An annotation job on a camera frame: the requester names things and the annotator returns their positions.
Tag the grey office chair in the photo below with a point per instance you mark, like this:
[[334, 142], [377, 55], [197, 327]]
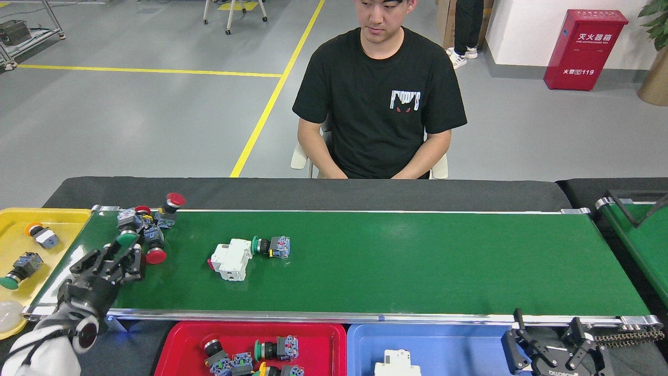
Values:
[[298, 156]]

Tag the silver metal cart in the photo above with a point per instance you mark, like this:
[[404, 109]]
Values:
[[21, 34]]

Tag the yellow button switch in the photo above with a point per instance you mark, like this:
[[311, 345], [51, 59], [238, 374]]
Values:
[[46, 237], [292, 372]]

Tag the short green conveyor belt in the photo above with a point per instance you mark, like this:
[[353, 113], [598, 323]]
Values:
[[647, 245]]

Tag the green button switch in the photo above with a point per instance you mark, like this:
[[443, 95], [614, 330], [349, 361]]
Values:
[[127, 238], [26, 263], [287, 347], [279, 247]]

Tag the red plastic tray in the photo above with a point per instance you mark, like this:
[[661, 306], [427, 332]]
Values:
[[318, 344]]

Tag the white stand on wheels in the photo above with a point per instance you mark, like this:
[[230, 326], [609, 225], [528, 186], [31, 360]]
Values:
[[232, 13]]

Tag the red button switch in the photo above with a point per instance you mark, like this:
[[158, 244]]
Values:
[[176, 199], [142, 210], [156, 256]]

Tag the blue plastic tray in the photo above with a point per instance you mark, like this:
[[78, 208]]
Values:
[[459, 355]]

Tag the tan plant pot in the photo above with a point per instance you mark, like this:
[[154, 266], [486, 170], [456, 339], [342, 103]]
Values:
[[655, 83]]

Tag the brown cardboard box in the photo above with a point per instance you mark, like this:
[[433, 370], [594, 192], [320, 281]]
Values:
[[444, 21]]

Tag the person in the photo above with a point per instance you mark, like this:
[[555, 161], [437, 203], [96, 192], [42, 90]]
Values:
[[376, 130], [468, 21]]

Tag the yellow plastic tray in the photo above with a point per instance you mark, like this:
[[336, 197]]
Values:
[[68, 230]]

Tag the clear round plastic lid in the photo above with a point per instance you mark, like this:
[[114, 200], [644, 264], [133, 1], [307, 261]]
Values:
[[9, 317]]

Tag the long green conveyor belt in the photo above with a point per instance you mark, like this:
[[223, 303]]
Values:
[[391, 271]]

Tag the green potted plant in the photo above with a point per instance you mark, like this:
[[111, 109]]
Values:
[[658, 21]]

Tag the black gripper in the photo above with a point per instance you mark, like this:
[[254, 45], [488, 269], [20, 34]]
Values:
[[556, 369], [86, 295]]

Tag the red fire extinguisher box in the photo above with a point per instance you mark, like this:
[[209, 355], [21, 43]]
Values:
[[584, 49]]

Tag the black button switch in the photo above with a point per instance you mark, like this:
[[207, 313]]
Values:
[[211, 346]]

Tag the white circuit breaker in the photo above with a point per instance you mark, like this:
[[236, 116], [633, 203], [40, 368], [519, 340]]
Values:
[[232, 258], [396, 365]]

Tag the blue switch contact block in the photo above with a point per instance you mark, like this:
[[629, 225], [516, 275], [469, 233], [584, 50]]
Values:
[[242, 364]]

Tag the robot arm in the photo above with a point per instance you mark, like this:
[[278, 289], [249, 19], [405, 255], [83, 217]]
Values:
[[42, 355]]

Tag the black angled bracket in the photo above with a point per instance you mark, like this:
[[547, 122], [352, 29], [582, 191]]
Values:
[[634, 219]]

